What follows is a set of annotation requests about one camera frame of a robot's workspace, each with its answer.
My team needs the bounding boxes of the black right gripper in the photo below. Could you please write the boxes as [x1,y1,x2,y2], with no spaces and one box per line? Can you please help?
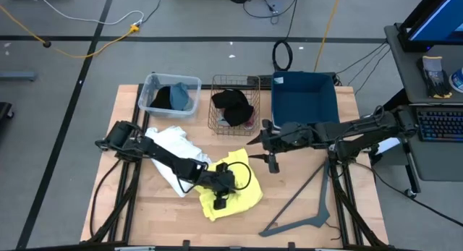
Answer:
[246,119,315,163]

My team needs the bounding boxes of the pink cloth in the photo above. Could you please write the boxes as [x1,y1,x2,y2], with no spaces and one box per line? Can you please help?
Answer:
[241,113,256,131]

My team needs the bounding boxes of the yellow cloth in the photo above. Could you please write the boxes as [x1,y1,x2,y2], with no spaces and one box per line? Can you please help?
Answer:
[194,148,264,222]

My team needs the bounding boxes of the black cloth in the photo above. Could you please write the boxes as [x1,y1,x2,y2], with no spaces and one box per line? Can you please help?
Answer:
[149,85,174,111]
[211,88,255,128]

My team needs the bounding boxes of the white cloth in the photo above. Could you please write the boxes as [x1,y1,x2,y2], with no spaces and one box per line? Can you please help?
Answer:
[144,125,213,198]

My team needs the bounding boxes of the light blue cloth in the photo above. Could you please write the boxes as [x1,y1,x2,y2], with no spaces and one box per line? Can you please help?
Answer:
[169,82,192,111]

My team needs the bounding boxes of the blue and white plastic bin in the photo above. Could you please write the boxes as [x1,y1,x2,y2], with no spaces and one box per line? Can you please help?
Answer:
[270,70,341,131]

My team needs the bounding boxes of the grey clothes hanger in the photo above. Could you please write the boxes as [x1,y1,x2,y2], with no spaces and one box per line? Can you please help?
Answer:
[258,159,332,238]

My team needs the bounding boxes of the clear plastic bin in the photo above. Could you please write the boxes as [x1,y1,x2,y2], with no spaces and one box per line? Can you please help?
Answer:
[137,72,203,119]

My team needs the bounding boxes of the white power supply box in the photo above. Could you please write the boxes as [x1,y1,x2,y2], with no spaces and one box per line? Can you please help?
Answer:
[375,137,401,156]

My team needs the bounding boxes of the grey desk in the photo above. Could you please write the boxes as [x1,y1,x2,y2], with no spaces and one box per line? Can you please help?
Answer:
[383,23,463,200]

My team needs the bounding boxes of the black keyboard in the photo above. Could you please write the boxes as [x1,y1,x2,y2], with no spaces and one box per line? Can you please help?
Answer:
[415,106,463,142]

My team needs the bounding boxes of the black yellow-edged gloves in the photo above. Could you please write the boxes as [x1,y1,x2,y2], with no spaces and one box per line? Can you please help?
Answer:
[416,55,453,100]

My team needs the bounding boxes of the white blue labelled canister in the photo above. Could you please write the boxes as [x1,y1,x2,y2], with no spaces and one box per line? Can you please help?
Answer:
[449,67,463,94]

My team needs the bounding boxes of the black computer monitor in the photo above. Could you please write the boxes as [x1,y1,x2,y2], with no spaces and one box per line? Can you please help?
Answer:
[397,0,463,53]

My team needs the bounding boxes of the grey metal floor foot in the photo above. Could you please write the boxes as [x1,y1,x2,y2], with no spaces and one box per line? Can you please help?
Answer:
[0,70,38,82]

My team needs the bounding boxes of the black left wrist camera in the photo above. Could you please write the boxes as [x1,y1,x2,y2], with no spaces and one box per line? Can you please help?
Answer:
[213,196,229,211]

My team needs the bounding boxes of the black looped wrist cable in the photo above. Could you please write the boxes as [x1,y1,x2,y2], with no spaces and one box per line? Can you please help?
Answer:
[226,161,253,192]

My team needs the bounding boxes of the gold wire basket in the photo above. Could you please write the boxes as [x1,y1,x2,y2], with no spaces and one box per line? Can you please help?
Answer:
[207,74,262,137]

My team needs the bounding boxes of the coiled black cable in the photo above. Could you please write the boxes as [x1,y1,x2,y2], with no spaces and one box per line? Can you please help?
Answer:
[271,38,294,72]

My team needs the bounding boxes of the black aluminium rig frame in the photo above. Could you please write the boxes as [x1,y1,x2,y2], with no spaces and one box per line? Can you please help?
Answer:
[10,72,420,251]

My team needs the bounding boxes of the yellow floor cable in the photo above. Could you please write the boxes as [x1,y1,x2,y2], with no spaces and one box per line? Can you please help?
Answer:
[313,0,344,73]
[0,4,140,59]

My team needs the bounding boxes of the white floor cable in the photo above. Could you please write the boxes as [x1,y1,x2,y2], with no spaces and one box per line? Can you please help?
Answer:
[33,0,145,27]

